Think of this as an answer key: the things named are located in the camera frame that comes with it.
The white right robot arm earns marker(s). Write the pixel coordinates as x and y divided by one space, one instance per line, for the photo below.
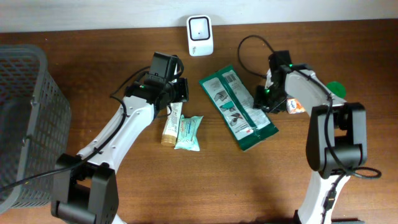
336 147

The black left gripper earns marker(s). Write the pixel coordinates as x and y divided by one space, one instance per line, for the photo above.
181 90

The green glove package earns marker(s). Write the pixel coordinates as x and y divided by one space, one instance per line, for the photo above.
232 99

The orange tissue pack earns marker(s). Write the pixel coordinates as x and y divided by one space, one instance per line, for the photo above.
294 106

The green lid seasoning jar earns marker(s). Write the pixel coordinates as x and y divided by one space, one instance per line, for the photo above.
337 88

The light green wipes pack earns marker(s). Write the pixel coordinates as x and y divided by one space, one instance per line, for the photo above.
187 133

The white barcode scanner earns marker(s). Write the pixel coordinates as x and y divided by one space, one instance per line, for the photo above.
199 35

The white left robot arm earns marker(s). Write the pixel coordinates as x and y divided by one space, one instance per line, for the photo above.
85 190

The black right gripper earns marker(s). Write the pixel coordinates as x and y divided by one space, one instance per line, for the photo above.
257 102

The grey plastic basket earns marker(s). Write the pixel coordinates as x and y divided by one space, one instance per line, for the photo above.
35 124

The white cream tube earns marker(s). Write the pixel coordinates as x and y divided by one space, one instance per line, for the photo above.
170 132

